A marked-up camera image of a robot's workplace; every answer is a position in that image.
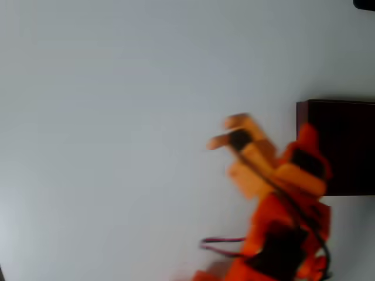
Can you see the black object at corner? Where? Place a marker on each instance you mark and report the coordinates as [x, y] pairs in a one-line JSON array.
[[365, 4]]

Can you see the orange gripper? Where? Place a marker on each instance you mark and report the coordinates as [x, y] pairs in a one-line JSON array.
[[254, 140]]

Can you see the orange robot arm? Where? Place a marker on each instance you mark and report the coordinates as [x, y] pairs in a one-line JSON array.
[[272, 216]]

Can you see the small dark toy figure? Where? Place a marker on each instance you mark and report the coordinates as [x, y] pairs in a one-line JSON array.
[[240, 140]]

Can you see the dark red open box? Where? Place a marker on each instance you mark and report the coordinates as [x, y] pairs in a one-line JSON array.
[[348, 146]]

